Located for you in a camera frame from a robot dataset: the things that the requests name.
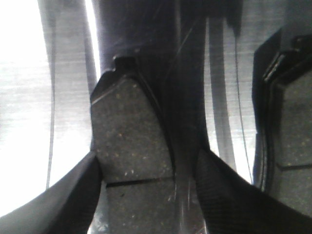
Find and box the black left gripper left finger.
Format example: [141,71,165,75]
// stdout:
[0,152,101,234]

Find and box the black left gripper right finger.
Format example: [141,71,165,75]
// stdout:
[195,150,312,234]

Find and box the dark brake pad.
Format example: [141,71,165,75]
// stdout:
[89,56,208,234]
[253,35,312,216]

